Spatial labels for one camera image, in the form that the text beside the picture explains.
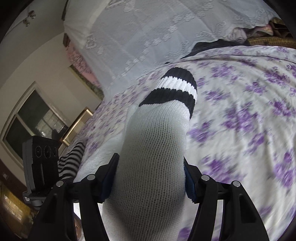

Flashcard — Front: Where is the white knit sweater black trim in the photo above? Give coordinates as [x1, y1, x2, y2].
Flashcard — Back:
[74, 67, 198, 241]

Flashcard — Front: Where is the black white striped garment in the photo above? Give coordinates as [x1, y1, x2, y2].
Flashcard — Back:
[58, 140, 86, 180]

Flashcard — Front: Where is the dark window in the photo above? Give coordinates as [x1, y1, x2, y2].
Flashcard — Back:
[1, 82, 68, 165]

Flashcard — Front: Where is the purple floral bed sheet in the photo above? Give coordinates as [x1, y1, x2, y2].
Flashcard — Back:
[81, 46, 295, 240]

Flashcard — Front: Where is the pink floral fabric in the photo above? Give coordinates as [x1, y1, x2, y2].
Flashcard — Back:
[66, 41, 101, 88]

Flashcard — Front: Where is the white lace cover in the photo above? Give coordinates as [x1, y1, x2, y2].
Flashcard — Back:
[64, 1, 277, 98]

